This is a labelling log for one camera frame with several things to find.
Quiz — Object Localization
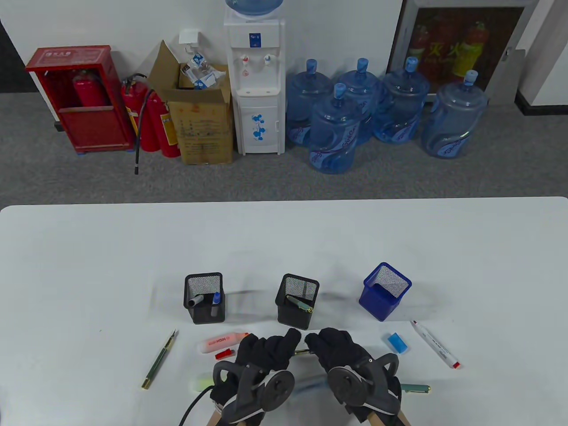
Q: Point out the person's left hand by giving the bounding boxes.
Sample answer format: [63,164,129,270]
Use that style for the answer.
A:
[211,328,302,422]

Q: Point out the person's right hand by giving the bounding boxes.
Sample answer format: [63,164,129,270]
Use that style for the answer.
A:
[304,327,402,413]

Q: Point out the pale blue highlighter pen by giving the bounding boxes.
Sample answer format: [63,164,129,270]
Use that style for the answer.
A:
[293,375,331,393]

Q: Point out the green pens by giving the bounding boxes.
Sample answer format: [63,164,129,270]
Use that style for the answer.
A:
[285,295,314,312]

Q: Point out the grey marker red end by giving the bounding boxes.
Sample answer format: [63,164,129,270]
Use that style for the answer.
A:
[410,319,461,369]

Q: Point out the person's right forearm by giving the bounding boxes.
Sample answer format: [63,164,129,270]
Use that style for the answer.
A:
[366,410,411,426]

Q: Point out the salmon pink highlighter pen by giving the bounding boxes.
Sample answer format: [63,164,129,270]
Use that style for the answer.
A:
[197,331,250,354]

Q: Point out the black mesh pen holder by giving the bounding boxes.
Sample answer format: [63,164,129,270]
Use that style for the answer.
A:
[183,272,226,325]
[275,273,320,330]

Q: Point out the blue mesh pen holder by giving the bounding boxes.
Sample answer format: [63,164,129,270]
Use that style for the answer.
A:
[359,262,412,322]

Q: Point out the black wrist-mounted tracker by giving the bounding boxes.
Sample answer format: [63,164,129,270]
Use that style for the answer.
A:
[212,360,296,422]
[327,354,400,415]

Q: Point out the blue water jug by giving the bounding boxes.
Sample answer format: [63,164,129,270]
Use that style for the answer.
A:
[334,58,383,146]
[286,59,334,147]
[421,70,489,159]
[309,83,363,174]
[372,56,430,144]

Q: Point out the brown cardboard box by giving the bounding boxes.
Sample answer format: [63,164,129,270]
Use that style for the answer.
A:
[147,40,234,165]

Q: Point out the white water dispenser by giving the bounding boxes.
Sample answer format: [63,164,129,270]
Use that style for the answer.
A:
[223,8,286,155]

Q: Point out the red fire extinguisher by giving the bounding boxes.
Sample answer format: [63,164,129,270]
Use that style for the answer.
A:
[146,91,181,158]
[121,75,151,152]
[72,70,110,107]

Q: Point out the red fire extinguisher cabinet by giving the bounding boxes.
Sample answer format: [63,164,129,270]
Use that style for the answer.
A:
[25,44,136,154]

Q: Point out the pile of white-blue packets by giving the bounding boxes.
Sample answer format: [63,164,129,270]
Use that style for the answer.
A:
[179,52,228,90]

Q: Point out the glass-door fire cabinet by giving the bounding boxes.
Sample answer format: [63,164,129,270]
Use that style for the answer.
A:
[385,0,540,106]

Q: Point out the black double door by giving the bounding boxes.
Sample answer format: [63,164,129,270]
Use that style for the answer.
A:
[0,22,39,94]

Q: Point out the black cable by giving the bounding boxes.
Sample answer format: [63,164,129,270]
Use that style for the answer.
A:
[179,386,213,426]

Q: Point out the black extinguisher hose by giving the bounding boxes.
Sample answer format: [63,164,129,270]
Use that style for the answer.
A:
[133,89,156,175]

